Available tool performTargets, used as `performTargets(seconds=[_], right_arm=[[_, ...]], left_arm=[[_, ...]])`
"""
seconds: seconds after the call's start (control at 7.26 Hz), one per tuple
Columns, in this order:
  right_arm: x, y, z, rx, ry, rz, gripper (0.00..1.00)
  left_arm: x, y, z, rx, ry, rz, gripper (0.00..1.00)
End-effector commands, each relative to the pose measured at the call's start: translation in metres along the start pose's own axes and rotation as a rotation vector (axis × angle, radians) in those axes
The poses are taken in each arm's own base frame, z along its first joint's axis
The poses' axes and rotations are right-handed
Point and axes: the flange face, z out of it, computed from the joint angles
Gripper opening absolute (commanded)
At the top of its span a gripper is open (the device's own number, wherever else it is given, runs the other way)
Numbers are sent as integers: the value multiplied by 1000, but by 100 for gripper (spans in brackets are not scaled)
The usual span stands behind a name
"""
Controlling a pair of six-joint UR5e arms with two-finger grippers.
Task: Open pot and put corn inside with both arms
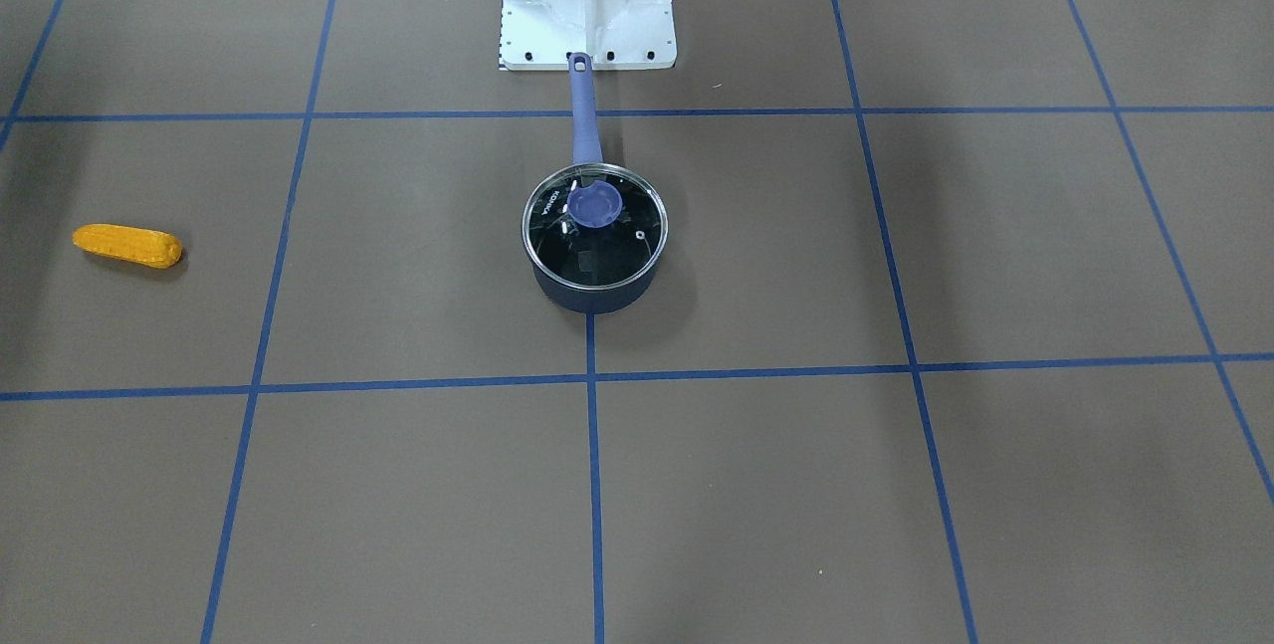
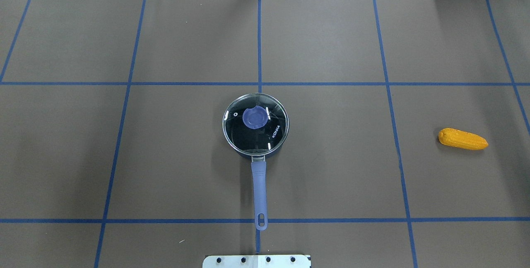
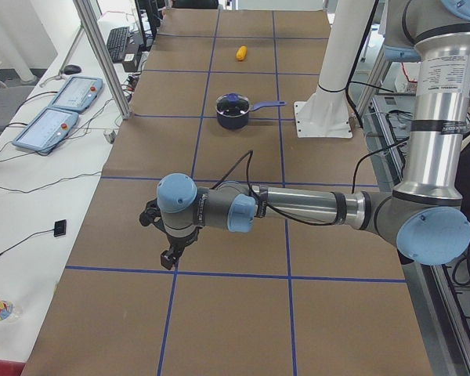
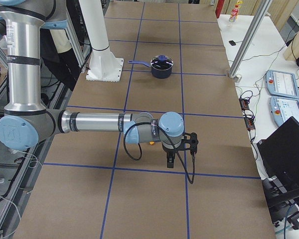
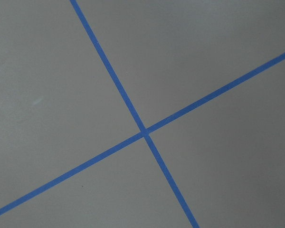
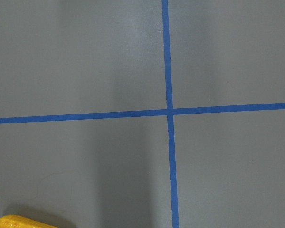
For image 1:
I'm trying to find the glass pot lid purple knob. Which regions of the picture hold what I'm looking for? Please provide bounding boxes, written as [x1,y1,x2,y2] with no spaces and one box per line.
[522,163,670,292]

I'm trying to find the yellow toy corn cob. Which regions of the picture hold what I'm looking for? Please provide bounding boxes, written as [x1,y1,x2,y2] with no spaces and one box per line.
[73,223,185,272]

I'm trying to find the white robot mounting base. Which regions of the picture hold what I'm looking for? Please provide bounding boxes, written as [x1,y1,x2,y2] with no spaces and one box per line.
[498,0,678,70]

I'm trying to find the dark blue saucepan purple handle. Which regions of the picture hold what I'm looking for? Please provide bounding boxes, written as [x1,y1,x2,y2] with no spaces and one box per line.
[520,54,669,315]

